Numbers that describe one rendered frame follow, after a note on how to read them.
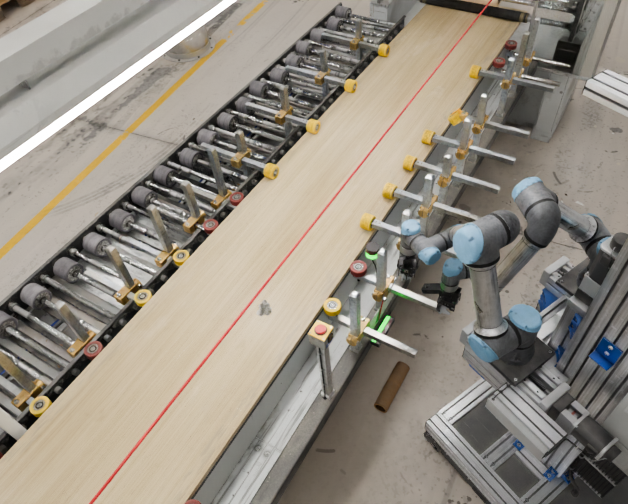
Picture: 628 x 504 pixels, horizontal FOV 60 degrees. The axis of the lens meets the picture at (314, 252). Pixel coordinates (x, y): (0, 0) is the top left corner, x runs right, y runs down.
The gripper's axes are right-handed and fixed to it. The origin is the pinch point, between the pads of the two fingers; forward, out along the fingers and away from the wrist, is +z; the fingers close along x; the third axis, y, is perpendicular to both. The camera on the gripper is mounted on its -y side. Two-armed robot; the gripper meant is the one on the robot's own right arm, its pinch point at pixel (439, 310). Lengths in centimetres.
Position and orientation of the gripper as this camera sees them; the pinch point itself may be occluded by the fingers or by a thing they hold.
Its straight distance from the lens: 255.1
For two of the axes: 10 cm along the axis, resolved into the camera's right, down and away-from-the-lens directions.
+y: 8.5, 3.5, -3.8
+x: 5.1, -6.8, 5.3
